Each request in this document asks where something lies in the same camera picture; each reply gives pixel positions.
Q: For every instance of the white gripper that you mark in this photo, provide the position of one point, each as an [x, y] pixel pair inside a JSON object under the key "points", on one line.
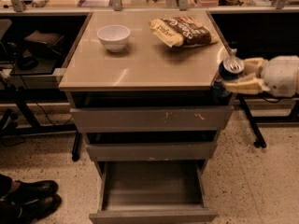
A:
{"points": [[281, 76]]}

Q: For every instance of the blue pepsi can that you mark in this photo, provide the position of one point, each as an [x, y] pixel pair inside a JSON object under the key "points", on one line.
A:
{"points": [[229, 69]]}

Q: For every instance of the top grey drawer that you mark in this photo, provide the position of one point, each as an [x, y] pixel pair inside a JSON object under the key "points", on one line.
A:
{"points": [[151, 119]]}

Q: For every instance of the middle grey drawer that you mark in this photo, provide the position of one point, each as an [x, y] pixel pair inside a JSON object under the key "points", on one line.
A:
{"points": [[152, 151]]}

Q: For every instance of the grey drawer cabinet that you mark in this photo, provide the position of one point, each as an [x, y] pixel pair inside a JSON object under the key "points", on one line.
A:
{"points": [[146, 73]]}

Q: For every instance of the open bottom grey drawer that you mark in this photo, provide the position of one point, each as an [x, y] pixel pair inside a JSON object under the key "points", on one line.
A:
{"points": [[152, 192]]}

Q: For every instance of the black desk leg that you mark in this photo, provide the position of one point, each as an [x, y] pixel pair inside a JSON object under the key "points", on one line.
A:
{"points": [[259, 142]]}

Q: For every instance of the brown and yellow chip bag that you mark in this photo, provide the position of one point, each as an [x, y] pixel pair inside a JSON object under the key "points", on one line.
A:
{"points": [[182, 32]]}

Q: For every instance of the white ceramic bowl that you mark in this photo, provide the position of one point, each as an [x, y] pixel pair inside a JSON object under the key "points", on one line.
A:
{"points": [[114, 37]]}

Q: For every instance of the lower black shoe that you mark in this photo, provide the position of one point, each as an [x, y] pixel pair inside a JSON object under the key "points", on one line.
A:
{"points": [[38, 209]]}

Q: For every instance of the black shoe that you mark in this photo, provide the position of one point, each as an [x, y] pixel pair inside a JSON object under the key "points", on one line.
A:
{"points": [[27, 192], [38, 209]]}

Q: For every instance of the upper black shoe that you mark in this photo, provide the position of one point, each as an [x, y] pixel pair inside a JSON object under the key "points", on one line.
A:
{"points": [[27, 192]]}

